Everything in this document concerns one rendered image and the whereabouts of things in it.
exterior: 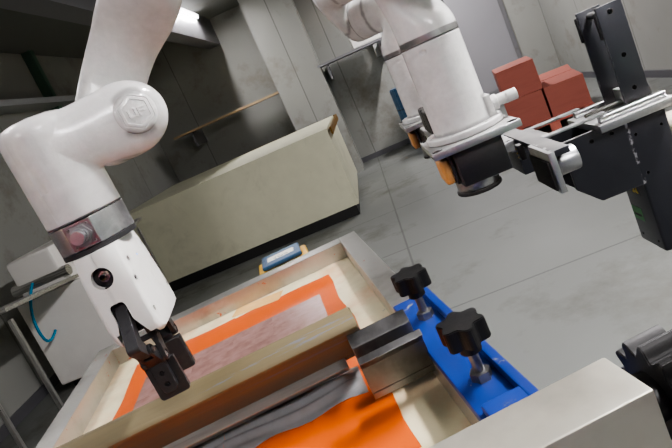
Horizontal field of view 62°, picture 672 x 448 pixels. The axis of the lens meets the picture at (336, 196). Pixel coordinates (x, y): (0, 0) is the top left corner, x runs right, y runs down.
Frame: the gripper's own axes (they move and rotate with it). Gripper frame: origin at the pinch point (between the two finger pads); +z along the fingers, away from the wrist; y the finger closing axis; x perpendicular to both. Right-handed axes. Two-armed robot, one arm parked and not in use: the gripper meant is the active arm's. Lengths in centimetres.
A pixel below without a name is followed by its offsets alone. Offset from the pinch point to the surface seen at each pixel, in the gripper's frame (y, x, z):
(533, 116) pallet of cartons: 460, -270, 98
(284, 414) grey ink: 4.3, -7.2, 13.2
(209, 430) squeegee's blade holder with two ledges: 4.0, 1.2, 10.4
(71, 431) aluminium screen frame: 25.6, 26.0, 11.0
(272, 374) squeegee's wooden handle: 1.2, -8.7, 6.5
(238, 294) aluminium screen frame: 54, -1, 11
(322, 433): -2.5, -11.1, 13.5
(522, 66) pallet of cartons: 459, -277, 48
